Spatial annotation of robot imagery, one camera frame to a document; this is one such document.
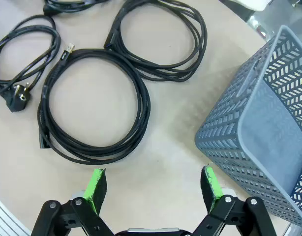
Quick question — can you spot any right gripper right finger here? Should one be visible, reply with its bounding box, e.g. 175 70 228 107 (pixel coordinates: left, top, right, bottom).
190 166 277 236

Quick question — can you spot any black power cable with plug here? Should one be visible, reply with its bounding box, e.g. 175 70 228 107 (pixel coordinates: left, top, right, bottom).
0 14 62 114

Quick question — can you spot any white ribbed panel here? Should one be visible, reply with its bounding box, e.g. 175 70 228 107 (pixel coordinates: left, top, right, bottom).
0 194 31 236

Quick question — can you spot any black cable with USB plug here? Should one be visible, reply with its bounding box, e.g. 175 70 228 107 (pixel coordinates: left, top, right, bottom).
37 43 151 165

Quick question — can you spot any grey plastic lattice basket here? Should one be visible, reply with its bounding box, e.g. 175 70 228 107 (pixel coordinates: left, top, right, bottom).
194 24 302 228

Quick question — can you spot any thin black cable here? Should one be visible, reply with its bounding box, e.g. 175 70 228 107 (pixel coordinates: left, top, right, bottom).
42 0 110 17

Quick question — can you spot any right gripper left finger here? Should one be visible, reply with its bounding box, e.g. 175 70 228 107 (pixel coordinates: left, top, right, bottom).
30 168 115 236

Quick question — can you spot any black braided cable coil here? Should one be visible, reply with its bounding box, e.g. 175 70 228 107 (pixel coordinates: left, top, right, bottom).
103 0 208 82

